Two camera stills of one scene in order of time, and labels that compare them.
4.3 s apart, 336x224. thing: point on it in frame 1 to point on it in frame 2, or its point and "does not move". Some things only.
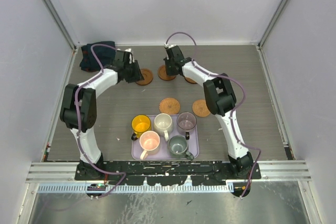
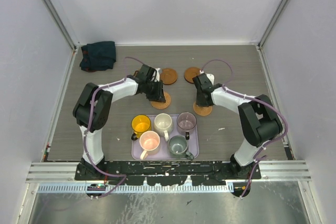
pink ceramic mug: x=149 y=141 does not move
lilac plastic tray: x=164 y=152 does not move
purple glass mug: x=186 y=124 does not move
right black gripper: x=169 y=73 to x=199 y=103
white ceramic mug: x=163 y=125 does not move
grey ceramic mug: x=177 y=146 does not move
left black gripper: x=137 y=76 to x=157 y=96
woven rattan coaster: x=200 y=108 does not move
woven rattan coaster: x=169 y=105 to x=162 y=105
